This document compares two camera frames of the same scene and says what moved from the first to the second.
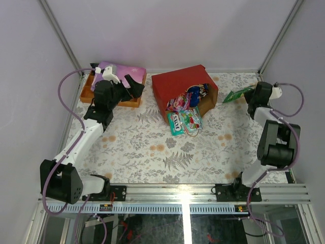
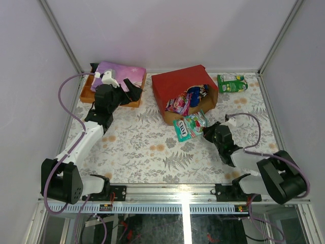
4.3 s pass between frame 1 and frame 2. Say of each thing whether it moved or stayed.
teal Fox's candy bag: moved
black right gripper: moved
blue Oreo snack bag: stayed
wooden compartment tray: stayed
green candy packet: moved
